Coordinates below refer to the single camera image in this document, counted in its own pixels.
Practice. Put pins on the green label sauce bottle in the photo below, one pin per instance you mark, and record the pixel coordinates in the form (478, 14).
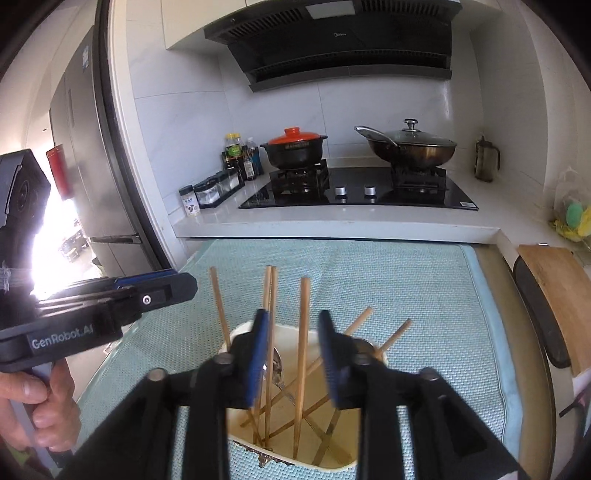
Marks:
(234, 152)

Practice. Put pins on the wooden cutting board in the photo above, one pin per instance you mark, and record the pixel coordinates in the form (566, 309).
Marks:
(554, 286)

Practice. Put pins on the white kitchen counter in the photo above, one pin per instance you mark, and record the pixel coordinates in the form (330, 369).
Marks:
(323, 221)

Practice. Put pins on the dark sauce bottle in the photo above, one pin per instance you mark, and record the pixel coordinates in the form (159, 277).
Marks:
(251, 161)

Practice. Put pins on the cream ribbed utensil holder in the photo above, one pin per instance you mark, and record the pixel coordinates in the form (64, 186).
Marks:
(346, 438)

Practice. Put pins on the red fridge hanging item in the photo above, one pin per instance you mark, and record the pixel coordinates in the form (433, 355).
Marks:
(57, 170)

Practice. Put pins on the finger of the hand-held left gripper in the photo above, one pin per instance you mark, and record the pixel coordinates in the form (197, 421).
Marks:
(166, 290)

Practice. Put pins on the teal woven mat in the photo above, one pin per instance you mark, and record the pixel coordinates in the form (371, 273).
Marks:
(415, 286)

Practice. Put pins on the glass french press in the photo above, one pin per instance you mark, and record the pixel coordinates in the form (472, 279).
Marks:
(487, 159)

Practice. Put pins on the person's left hand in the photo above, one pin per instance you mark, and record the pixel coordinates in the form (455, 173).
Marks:
(27, 397)

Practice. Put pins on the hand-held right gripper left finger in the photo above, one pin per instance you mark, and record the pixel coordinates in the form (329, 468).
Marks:
(258, 360)

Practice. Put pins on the clear seasoning box rack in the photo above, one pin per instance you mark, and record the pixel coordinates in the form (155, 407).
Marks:
(217, 189)

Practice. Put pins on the black clay pot red lid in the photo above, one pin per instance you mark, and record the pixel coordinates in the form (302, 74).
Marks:
(295, 154)

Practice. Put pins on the metal spoon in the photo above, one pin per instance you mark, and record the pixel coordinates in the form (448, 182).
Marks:
(277, 367)

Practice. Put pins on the black gas stove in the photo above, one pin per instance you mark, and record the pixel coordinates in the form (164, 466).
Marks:
(351, 184)

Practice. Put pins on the grey refrigerator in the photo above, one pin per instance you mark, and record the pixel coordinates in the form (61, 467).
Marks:
(101, 161)

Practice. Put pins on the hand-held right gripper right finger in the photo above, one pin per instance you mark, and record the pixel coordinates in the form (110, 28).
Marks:
(330, 360)

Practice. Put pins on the plastic bag of sponges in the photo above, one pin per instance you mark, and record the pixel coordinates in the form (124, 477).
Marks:
(572, 217)

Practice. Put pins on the wok with glass lid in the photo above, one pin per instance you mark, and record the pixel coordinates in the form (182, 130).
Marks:
(415, 154)

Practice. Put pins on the small spice jar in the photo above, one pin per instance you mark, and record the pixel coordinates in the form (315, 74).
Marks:
(189, 203)

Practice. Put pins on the black range hood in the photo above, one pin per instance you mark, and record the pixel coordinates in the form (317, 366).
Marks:
(346, 46)

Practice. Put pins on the set of wooden chopsticks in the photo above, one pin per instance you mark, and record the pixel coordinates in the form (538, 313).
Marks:
(303, 323)

